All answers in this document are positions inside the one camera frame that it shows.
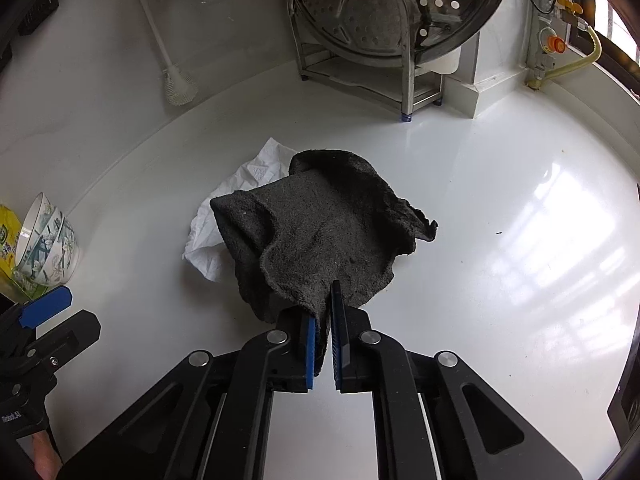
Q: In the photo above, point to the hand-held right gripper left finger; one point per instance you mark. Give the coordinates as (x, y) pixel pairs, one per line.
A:
(310, 355)

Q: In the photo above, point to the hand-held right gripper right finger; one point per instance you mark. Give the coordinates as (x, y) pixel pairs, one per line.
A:
(339, 350)

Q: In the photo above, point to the gas regulator with orange cap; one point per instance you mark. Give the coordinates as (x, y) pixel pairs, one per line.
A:
(550, 47)

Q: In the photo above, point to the person's left hand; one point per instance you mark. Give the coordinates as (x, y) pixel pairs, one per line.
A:
(46, 457)

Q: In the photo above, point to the crumpled white paper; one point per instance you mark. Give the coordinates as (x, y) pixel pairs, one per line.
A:
(205, 260)

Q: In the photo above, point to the window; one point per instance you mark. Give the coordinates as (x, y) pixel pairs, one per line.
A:
(625, 30)

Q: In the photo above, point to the white dish brush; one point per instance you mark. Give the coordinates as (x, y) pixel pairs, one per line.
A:
(177, 85)

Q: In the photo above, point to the yellow seasoning bag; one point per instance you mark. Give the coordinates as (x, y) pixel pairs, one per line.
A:
(7, 232)

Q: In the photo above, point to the dark grey cloth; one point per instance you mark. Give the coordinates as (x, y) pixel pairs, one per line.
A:
(310, 225)

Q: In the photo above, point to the small perforated steamer plate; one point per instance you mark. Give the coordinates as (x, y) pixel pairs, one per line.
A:
(350, 15)

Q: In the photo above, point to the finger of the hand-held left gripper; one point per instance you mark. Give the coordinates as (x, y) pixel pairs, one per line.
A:
(47, 306)
(70, 335)

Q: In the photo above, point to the metal dish rack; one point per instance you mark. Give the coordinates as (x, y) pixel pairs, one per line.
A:
(415, 85)

